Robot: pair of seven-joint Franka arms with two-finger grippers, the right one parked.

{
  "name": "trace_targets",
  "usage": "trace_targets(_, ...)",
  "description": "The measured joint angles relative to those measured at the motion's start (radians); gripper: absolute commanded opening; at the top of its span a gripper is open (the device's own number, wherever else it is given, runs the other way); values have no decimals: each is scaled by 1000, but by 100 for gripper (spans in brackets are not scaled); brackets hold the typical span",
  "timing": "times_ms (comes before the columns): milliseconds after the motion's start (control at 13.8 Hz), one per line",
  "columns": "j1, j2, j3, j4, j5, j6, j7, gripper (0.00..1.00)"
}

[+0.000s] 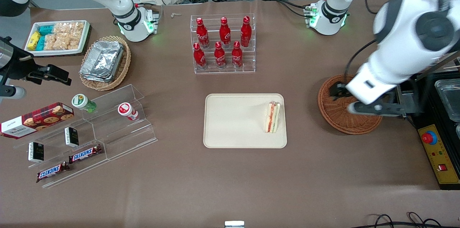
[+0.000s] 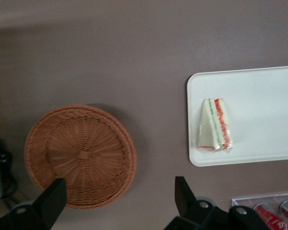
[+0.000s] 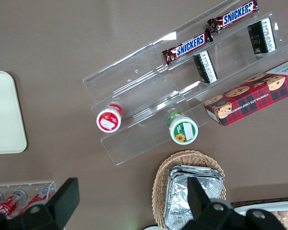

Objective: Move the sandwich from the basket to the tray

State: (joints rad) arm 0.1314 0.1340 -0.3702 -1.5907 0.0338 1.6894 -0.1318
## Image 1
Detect clear plastic container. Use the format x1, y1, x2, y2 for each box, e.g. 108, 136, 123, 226
434, 79, 460, 122

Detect black yellow control box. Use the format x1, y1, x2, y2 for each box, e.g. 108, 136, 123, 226
395, 72, 460, 190

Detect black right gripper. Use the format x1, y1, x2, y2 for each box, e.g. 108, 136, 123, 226
5, 50, 72, 86

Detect yellow snack packet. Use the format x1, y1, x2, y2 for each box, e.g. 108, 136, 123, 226
27, 31, 41, 51

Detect triangular sandwich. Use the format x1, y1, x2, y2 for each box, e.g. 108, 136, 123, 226
265, 101, 281, 133

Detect clear rice cracker bag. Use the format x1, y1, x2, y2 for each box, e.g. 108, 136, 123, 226
44, 33, 69, 51
67, 31, 84, 50
54, 22, 85, 35

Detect red capped small bottle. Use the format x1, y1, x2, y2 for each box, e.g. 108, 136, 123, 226
118, 102, 139, 122

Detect red tartan cookie box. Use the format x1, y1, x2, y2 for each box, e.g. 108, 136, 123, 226
0, 102, 75, 139

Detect clear acrylic bottle rack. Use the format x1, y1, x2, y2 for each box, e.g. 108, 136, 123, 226
190, 14, 256, 74

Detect green capped small bottle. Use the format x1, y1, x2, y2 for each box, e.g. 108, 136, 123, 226
72, 94, 97, 113

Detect red cola bottle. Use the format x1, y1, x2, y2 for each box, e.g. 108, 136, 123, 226
240, 16, 251, 47
231, 41, 243, 68
196, 18, 210, 49
220, 17, 231, 48
214, 41, 226, 69
193, 42, 207, 70

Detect clear acrylic step shelf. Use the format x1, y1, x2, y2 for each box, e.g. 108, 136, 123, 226
14, 84, 158, 189

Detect light wicker basket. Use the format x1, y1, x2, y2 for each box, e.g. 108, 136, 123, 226
79, 36, 132, 91

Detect brown wicker basket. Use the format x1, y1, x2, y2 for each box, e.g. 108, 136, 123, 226
318, 74, 383, 135

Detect white snack tray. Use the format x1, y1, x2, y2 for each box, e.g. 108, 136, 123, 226
24, 20, 90, 56

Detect small black white box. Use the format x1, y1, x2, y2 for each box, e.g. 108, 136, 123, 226
28, 142, 45, 163
64, 127, 79, 147

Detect snickers chocolate bar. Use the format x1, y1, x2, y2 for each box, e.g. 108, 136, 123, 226
36, 161, 70, 183
68, 144, 103, 164

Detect beige plastic tray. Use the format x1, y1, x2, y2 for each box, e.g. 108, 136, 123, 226
203, 94, 288, 149

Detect stacked aluminium foil trays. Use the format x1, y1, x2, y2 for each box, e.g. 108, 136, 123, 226
80, 40, 125, 83

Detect grey metal bracket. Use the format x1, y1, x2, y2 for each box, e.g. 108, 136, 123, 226
395, 83, 425, 118

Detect black floor cables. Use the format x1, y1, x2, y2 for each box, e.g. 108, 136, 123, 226
359, 212, 460, 228

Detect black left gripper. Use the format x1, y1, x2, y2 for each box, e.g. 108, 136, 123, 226
330, 82, 351, 100

